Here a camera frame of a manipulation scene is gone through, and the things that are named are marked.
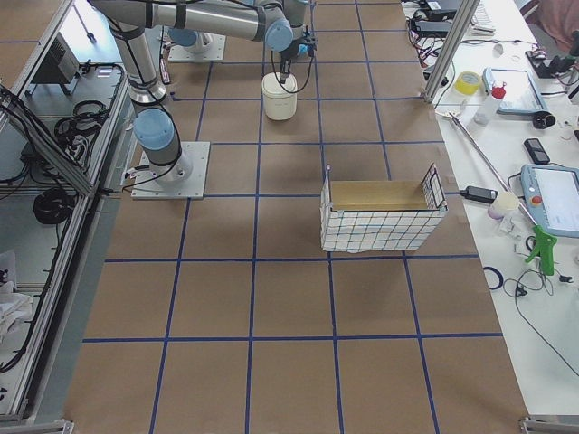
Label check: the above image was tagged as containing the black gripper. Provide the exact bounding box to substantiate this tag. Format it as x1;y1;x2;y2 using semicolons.
279;39;312;85

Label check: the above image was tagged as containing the white trash can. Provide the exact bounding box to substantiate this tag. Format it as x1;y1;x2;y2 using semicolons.
261;72;298;121

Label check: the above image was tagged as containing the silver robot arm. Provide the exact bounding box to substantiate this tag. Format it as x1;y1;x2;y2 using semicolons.
92;1;312;183

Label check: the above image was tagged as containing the black power adapter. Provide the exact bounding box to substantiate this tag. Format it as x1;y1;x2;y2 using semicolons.
410;19;452;38

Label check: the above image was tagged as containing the long metal rod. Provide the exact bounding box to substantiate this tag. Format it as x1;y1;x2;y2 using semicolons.
442;112;539;227

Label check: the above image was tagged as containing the yellow tape roll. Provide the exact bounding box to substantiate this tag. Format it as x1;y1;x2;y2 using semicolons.
454;71;481;96

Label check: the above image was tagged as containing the clear bottle red cap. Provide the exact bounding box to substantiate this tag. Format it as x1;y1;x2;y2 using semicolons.
473;81;506;126

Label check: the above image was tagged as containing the blue teach pendant far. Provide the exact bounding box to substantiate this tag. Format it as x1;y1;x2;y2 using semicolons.
482;68;547;116

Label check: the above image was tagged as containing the blue teach pendant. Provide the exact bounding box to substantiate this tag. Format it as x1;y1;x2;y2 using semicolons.
520;165;578;238
482;68;547;116

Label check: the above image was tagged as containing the white paper cup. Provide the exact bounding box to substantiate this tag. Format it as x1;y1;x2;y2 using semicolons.
488;192;519;220

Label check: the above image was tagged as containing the black phone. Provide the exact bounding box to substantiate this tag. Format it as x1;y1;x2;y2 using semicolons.
524;138;550;165

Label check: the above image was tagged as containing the blue teach pendant near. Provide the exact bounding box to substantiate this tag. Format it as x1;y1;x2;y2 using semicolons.
520;165;578;238

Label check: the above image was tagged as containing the green plastic gun tool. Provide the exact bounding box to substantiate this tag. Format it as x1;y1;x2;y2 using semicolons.
525;224;557;276

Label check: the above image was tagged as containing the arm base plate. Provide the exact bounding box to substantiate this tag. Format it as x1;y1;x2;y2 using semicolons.
167;29;226;63
131;141;210;200

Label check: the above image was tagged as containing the white wire grid box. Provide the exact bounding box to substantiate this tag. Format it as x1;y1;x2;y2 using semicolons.
320;165;449;253

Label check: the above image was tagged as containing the aluminium frame post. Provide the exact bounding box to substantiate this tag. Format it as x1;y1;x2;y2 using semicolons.
422;0;479;103

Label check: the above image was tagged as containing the blue tape ring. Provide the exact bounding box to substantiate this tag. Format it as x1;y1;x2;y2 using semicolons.
482;266;504;290

